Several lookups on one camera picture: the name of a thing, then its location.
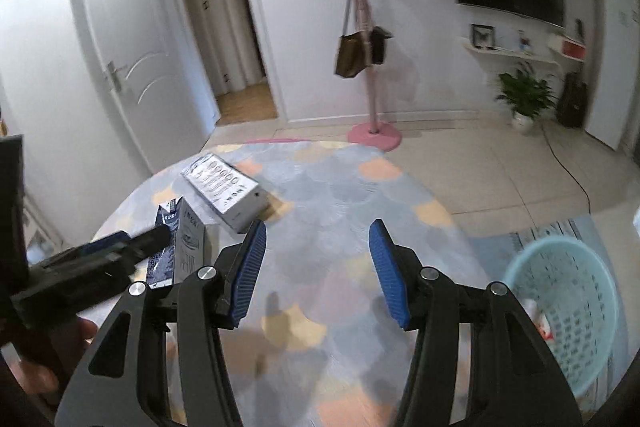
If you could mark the person's left hand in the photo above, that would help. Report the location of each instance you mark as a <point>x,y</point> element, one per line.
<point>47,358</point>

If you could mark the brown tote bag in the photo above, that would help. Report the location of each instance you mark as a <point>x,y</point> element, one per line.
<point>350,57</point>

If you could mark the red white wall box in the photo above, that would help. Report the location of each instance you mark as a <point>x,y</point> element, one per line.
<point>567,47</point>

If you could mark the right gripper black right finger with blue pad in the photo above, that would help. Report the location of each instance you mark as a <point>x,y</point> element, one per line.
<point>514,378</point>

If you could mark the green potted plant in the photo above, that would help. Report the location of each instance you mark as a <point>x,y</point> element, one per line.
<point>526,95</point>

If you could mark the white refrigerator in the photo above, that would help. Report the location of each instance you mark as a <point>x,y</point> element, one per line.
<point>618,72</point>

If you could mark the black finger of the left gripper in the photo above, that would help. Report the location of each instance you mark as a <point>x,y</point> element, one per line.
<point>78,252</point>
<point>149,243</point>

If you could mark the orange plastic bag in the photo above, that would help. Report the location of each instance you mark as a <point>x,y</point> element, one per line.
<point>534,312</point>

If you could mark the blue white milk carton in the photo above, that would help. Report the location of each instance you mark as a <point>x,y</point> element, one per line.
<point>185,253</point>

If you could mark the light blue laundry basket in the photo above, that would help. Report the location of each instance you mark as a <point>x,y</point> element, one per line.
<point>573,287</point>

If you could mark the pink coat stand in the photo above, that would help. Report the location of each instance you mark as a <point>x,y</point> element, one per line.
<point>381,135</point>

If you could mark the white room door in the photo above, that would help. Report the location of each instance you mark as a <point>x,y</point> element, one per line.
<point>159,94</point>

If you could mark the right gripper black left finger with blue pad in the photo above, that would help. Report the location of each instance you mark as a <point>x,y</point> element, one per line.
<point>122,378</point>

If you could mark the white boxed carton with print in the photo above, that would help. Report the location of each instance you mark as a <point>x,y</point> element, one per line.
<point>237,199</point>

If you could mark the framed butterfly picture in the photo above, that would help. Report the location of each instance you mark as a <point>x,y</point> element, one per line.
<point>483,37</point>

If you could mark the black small handbag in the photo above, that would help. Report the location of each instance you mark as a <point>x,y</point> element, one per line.
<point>378,38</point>

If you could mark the white wall shelf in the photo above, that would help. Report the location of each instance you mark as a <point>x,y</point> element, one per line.
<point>516,55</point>

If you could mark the small figurine on shelf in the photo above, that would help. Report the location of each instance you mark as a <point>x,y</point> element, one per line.
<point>524,43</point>

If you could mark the black guitar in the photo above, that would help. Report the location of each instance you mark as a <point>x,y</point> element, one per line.
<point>572,105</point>

